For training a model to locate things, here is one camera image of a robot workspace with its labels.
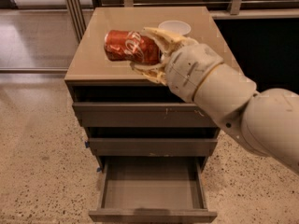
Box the grey top drawer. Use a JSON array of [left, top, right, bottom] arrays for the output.
[[73, 102, 215, 128]]

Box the white ceramic bowl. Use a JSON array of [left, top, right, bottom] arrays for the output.
[[158, 21, 192, 35]]

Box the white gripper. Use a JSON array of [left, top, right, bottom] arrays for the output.
[[130, 27, 224, 103]]

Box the grey middle drawer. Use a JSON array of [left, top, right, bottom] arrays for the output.
[[88, 138, 217, 157]]

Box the grey open bottom drawer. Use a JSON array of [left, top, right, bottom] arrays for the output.
[[89, 157, 217, 224]]

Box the grey drawer cabinet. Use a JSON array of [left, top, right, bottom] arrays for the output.
[[65, 7, 236, 163]]

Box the red coke can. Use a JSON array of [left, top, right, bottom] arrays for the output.
[[104, 30, 160, 65]]

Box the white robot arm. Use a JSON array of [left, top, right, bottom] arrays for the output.
[[131, 27, 299, 174]]

